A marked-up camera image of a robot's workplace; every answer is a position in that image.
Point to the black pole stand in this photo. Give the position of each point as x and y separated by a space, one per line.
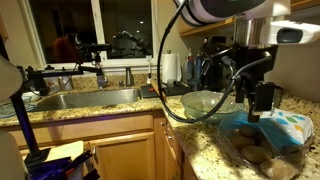
23 120

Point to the small white bowl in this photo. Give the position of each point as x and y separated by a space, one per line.
31 96

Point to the chrome sink faucet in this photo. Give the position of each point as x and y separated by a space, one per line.
102 81

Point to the kitchen window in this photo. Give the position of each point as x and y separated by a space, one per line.
126 20

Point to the black counter mat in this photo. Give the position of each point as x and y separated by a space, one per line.
176 90

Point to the white paper towel roll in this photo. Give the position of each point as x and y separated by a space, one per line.
170 68

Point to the large brown potato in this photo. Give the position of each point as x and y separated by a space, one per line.
274 169

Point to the dark purple black equipment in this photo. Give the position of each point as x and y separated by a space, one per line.
50 168

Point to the plastic potato bag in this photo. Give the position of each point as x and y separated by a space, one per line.
293 126

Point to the black camera bar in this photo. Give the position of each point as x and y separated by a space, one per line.
95 47

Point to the small grey cup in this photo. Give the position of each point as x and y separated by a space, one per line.
170 83

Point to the white dish brush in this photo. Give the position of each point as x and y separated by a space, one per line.
149 71

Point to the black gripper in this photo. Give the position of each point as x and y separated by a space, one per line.
255 63

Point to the blue bottle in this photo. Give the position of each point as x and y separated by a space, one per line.
198 71

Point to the clear spray bottle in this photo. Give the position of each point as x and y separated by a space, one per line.
189 68

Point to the clear glass bowl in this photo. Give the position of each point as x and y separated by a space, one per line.
200 103

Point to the small glass jar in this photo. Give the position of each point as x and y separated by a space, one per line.
65 83

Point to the wooden lower cabinet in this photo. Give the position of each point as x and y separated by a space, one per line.
123 156

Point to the clear glass dish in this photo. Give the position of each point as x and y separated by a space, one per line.
10 106

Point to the metal soap dispenser pump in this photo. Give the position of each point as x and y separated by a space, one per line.
129 78

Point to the stainless steel sink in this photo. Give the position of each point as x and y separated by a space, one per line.
86 99

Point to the black coffee maker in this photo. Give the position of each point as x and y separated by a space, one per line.
213 76

